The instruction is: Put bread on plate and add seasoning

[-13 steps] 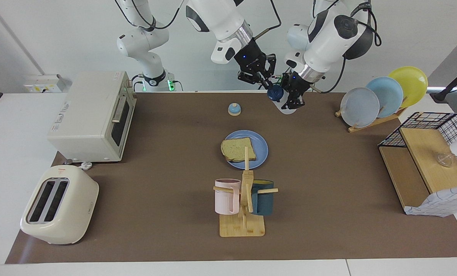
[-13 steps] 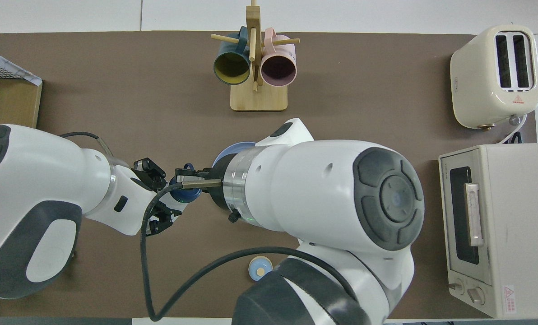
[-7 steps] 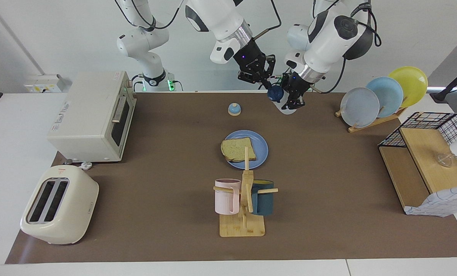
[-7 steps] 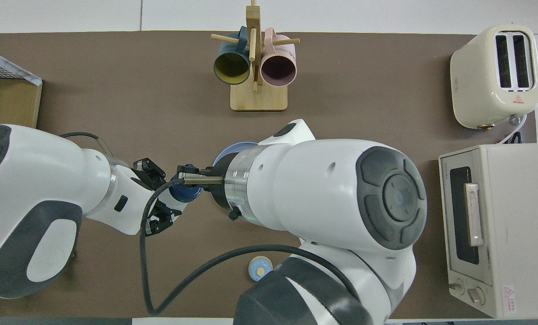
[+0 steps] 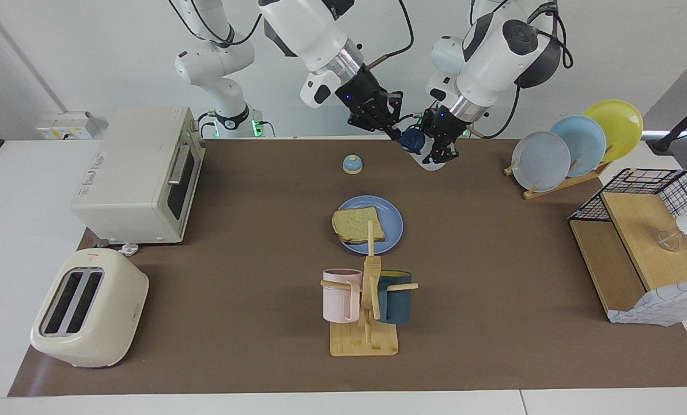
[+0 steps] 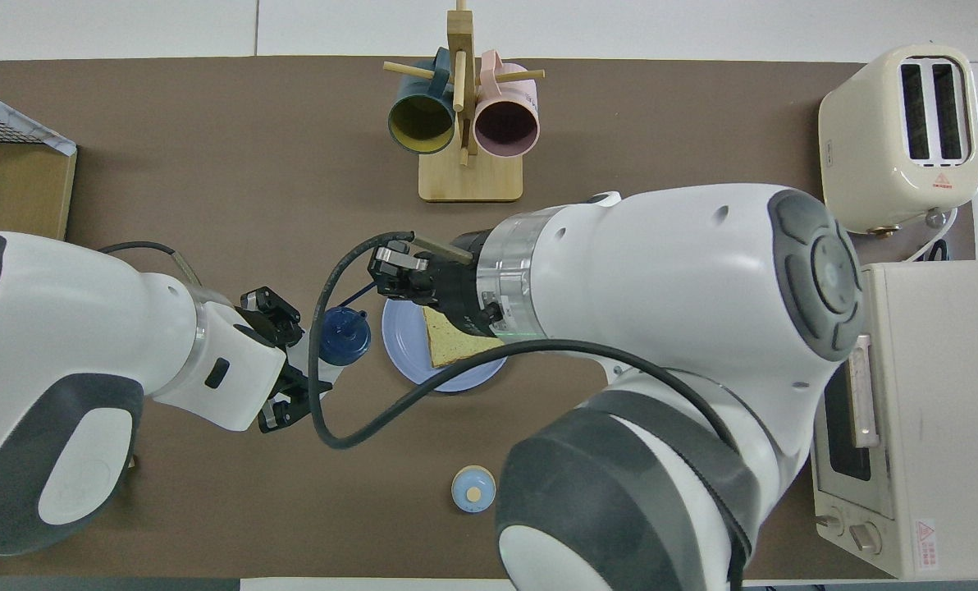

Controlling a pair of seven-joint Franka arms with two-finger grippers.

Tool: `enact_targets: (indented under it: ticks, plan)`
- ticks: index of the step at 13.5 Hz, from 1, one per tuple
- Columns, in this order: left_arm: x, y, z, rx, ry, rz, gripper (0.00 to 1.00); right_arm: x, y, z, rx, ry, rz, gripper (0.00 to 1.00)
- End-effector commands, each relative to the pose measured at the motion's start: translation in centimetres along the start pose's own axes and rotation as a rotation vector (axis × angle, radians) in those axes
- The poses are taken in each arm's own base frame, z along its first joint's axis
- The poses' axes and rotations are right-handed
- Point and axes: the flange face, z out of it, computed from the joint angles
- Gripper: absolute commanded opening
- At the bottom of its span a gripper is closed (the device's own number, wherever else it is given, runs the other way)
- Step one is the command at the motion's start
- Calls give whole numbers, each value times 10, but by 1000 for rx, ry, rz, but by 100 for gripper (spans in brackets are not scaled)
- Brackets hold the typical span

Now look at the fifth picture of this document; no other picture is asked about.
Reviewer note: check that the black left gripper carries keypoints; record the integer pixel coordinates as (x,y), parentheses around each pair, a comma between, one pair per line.
(446,124)

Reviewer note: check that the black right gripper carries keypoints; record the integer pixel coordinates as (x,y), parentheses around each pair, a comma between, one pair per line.
(363,95)

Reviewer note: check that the seasoning bottle with blue cap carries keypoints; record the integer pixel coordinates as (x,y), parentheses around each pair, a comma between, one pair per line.
(412,140)

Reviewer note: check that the toasted bread slice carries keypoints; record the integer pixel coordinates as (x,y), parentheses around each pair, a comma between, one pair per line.
(358,227)

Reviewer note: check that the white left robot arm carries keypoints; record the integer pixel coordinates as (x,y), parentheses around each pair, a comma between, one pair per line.
(487,57)

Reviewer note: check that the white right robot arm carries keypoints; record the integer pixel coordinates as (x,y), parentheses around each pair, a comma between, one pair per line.
(303,29)

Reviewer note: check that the blue round plate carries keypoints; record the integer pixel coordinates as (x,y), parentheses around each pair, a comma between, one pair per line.
(392,230)

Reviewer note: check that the pale grey plate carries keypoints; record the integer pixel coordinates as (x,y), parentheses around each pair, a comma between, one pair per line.
(542,164)

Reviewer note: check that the light blue plate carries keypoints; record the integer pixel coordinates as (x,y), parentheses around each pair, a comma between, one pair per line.
(585,141)

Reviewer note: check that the yellow plate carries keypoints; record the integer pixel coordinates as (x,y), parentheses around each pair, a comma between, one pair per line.
(623,124)

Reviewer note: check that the small blue-white knob lid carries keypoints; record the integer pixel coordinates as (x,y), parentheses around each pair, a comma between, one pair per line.
(352,166)

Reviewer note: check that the wooden dish rack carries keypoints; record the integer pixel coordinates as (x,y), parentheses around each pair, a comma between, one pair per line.
(562,185)

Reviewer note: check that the teal mug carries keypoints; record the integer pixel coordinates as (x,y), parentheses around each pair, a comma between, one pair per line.
(396,302)

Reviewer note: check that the pink ribbed mug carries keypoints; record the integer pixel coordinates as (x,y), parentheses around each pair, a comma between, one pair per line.
(339,300)

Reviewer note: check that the wooden mug tree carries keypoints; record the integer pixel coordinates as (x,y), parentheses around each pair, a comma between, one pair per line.
(363,343)

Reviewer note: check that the wooden shelf box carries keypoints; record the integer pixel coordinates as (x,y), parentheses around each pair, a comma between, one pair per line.
(637,230)

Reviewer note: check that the brown table mat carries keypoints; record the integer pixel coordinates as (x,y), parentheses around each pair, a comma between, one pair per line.
(251,323)

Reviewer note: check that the clear glass piece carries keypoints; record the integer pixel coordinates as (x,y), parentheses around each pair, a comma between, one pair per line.
(671,242)

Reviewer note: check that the white toaster oven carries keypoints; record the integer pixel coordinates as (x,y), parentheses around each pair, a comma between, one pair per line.
(124,190)

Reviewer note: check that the white checked cloth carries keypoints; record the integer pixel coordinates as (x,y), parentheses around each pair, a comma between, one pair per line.
(666,302)

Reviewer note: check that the white power plug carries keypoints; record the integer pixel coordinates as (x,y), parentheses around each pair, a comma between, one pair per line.
(129,249)

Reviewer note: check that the cream two-slot toaster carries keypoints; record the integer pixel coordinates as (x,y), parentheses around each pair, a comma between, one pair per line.
(107,311)

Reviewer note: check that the white wall socket box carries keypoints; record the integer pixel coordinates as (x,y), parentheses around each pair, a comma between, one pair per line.
(67,124)

